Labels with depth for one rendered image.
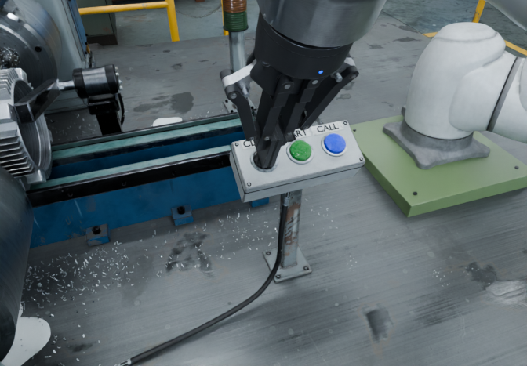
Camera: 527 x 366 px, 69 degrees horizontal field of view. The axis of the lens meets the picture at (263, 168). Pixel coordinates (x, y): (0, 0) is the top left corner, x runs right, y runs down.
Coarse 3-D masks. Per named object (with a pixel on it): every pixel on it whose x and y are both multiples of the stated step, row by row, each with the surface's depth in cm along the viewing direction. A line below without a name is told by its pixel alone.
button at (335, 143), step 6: (330, 138) 51; (336, 138) 51; (342, 138) 51; (324, 144) 51; (330, 144) 51; (336, 144) 51; (342, 144) 51; (330, 150) 51; (336, 150) 50; (342, 150) 51
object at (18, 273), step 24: (0, 168) 44; (0, 192) 42; (24, 192) 47; (0, 216) 40; (24, 216) 45; (0, 240) 39; (24, 240) 44; (0, 264) 37; (24, 264) 43; (0, 288) 36; (0, 312) 36; (0, 336) 38; (0, 360) 41
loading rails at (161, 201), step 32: (160, 128) 80; (192, 128) 81; (224, 128) 81; (64, 160) 74; (96, 160) 76; (128, 160) 78; (160, 160) 73; (192, 160) 71; (224, 160) 73; (32, 192) 64; (64, 192) 66; (96, 192) 68; (128, 192) 71; (160, 192) 73; (192, 192) 76; (224, 192) 79; (64, 224) 70; (96, 224) 73; (128, 224) 75
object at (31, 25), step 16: (0, 0) 74; (16, 0) 78; (32, 0) 84; (0, 16) 71; (16, 16) 73; (32, 16) 78; (48, 16) 86; (0, 32) 73; (16, 32) 74; (32, 32) 75; (48, 32) 81; (0, 48) 74; (16, 48) 75; (32, 48) 76; (48, 48) 78; (0, 64) 74; (16, 64) 75; (32, 64) 78; (48, 64) 79; (32, 80) 80
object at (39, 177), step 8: (16, 72) 64; (24, 72) 65; (0, 104) 55; (8, 104) 55; (0, 112) 55; (8, 112) 55; (0, 120) 55; (8, 120) 55; (32, 176) 62; (40, 176) 63; (32, 184) 64
